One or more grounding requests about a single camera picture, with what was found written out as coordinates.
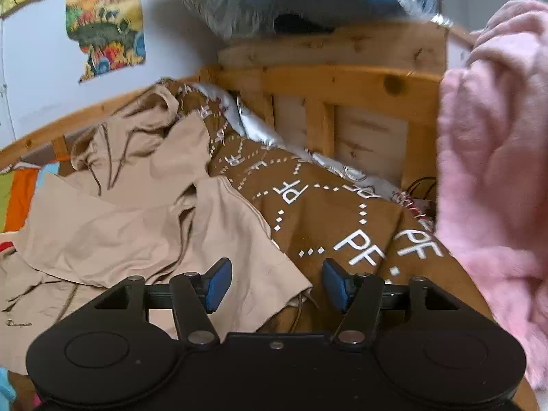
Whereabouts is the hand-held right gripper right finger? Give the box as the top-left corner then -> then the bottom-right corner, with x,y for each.
322,259 -> 463,346

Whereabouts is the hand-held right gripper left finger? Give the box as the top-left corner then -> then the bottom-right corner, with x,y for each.
92,258 -> 234,348

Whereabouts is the beige hooded jacket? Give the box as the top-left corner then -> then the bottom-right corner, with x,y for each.
0,83 -> 314,377

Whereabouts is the brown printed blanket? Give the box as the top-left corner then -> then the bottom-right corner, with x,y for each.
163,79 -> 540,411

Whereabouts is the pink fluffy blanket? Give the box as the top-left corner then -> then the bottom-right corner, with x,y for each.
434,0 -> 548,390

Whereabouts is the colourful striped bedsheet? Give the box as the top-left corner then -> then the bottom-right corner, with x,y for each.
0,162 -> 63,262

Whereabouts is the black cable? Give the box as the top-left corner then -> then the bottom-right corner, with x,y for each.
404,177 -> 438,201

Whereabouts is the wooden bed frame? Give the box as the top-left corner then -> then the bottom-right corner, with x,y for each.
0,23 -> 476,206

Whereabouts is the white wall cable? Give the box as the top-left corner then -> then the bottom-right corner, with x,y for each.
0,79 -> 15,140

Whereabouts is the colourful landscape wall poster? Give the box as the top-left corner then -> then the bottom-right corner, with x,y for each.
65,0 -> 147,84

